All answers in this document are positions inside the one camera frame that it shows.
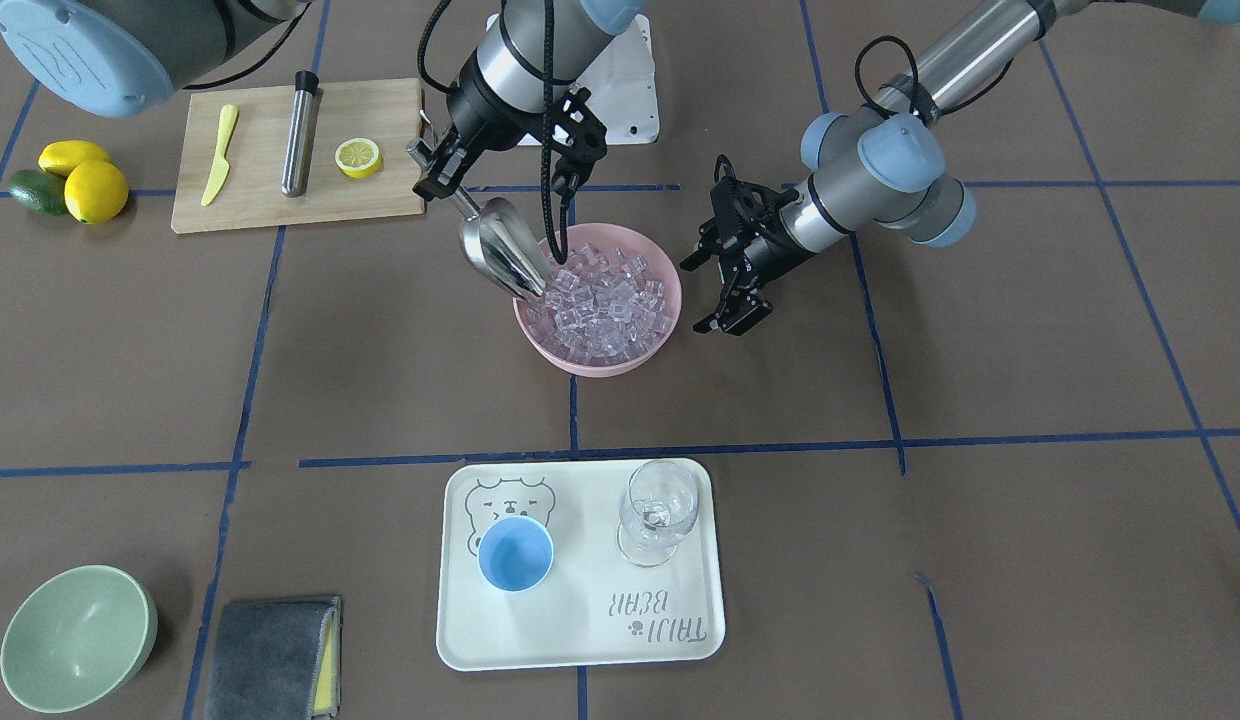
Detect steel cylinder tool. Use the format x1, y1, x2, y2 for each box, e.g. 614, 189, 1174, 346
280, 69, 320, 200

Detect light blue cup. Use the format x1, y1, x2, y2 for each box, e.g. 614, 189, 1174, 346
477, 516, 556, 592

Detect grey folded cloth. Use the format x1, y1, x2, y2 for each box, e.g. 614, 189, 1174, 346
203, 594, 343, 719

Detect pink bowl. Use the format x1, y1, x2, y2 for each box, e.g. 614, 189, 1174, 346
515, 223, 681, 378

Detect yellow lemon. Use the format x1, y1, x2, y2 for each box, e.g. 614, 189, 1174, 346
64, 160, 130, 226
38, 138, 112, 178

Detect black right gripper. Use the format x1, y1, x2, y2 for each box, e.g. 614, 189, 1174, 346
408, 76, 527, 201

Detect stainless steel ice scoop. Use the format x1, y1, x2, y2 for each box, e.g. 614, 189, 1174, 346
451, 190, 552, 302

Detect yellow plastic knife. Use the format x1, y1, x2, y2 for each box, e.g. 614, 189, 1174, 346
200, 104, 241, 208

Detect lemon half slice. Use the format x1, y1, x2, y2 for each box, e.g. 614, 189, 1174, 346
334, 138, 383, 178

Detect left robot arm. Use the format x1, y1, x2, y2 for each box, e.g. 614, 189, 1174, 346
680, 1, 1085, 336

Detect cream bear tray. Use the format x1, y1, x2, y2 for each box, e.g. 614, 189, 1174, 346
436, 457, 725, 673

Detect green bowl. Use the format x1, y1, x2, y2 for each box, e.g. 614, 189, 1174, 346
0, 565, 157, 714

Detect clear wine glass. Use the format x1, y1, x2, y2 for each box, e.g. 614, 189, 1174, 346
618, 459, 701, 568

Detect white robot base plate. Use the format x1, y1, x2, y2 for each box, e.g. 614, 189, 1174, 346
485, 12, 661, 147

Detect wooden cutting board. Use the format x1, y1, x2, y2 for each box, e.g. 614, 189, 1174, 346
171, 78, 427, 235

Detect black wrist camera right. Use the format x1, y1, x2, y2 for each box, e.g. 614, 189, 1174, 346
548, 86, 608, 202

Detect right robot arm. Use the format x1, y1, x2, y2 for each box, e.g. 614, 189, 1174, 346
0, 1, 644, 201

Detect green avocado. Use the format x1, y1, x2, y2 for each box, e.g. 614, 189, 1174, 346
7, 169, 69, 217

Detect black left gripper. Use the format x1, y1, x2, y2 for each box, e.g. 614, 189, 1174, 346
680, 176, 815, 337

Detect pile of clear ice cubes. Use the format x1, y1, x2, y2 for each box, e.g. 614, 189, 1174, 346
518, 243, 675, 368

